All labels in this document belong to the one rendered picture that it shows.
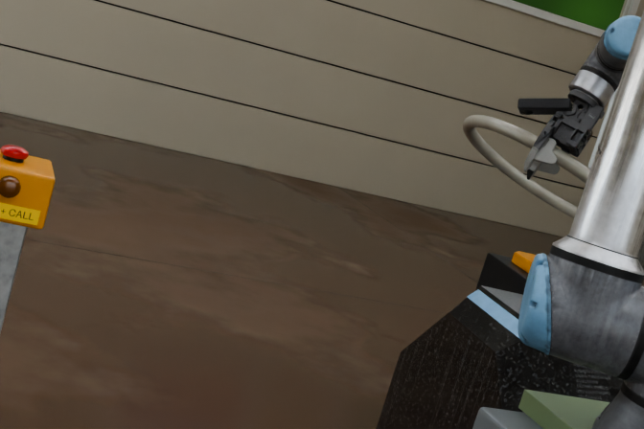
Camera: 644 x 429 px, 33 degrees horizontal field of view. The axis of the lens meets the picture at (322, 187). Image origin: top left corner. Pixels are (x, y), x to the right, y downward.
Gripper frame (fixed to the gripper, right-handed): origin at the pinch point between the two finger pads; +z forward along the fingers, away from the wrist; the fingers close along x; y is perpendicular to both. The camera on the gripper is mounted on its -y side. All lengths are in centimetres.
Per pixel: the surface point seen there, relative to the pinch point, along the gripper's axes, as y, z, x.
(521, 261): -21, -1, 149
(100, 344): -131, 110, 133
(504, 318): 6, 27, 43
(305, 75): -342, -91, 558
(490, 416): 29, 48, -43
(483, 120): -15.8, -5.7, 4.3
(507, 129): -8.6, -5.6, 0.2
